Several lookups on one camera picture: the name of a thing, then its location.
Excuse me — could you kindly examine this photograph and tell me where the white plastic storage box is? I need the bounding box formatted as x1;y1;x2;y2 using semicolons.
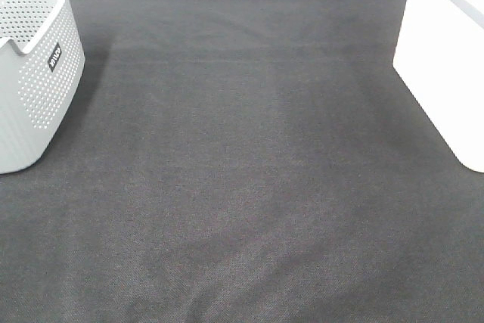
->
393;0;483;172

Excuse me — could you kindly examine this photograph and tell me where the black fabric table mat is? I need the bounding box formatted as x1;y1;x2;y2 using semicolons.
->
1;0;483;322

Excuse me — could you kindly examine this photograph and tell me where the grey perforated plastic basket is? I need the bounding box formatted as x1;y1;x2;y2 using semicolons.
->
1;0;85;174

